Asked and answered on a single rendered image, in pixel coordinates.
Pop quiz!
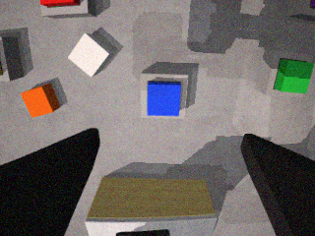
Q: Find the yellow button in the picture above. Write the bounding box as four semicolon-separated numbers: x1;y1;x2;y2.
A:
0;36;24;82

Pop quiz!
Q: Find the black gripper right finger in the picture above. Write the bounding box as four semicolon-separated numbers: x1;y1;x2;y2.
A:
240;134;315;236

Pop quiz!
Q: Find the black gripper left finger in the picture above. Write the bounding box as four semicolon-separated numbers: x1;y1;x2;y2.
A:
0;129;99;236

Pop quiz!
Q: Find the white block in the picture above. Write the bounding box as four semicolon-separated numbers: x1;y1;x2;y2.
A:
68;32;113;76

